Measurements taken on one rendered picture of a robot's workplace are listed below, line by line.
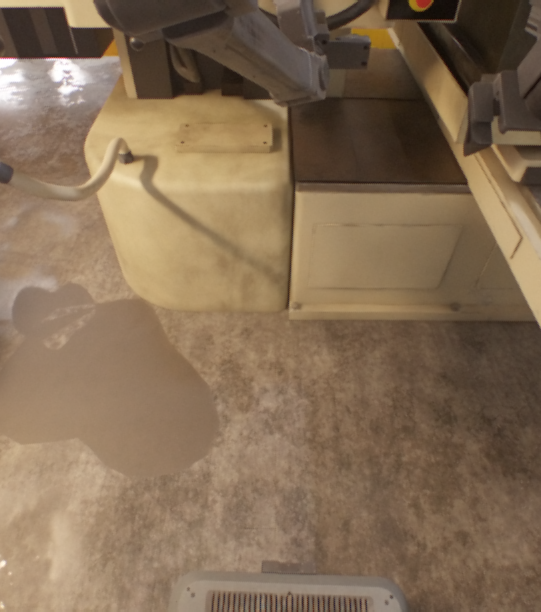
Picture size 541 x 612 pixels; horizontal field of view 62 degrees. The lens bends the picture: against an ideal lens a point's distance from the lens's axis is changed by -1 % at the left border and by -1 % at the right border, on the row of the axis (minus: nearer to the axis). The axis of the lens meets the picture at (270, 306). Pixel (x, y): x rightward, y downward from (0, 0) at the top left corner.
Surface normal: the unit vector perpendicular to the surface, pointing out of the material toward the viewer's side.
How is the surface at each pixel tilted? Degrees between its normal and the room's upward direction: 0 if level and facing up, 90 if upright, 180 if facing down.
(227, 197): 90
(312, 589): 0
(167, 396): 0
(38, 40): 90
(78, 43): 90
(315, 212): 90
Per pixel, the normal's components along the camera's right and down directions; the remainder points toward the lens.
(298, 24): -0.21, 0.71
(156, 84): 0.00, 0.75
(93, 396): 0.00, -0.66
